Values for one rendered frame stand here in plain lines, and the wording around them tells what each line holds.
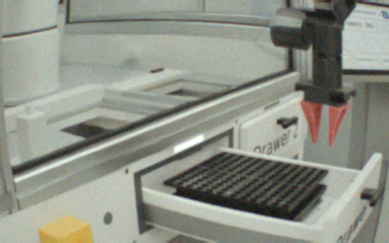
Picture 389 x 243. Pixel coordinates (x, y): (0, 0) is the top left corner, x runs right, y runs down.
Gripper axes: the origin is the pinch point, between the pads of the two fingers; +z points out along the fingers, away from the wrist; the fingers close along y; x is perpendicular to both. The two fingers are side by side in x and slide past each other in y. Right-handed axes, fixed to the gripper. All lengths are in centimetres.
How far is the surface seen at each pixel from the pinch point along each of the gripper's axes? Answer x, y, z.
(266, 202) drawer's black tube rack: -14.5, -2.9, 6.9
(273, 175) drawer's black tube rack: -4.3, -7.3, 6.3
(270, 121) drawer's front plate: 19.8, -20.9, 3.8
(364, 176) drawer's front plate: -5.5, 10.7, 3.2
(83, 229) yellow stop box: -38.5, -16.6, 7.1
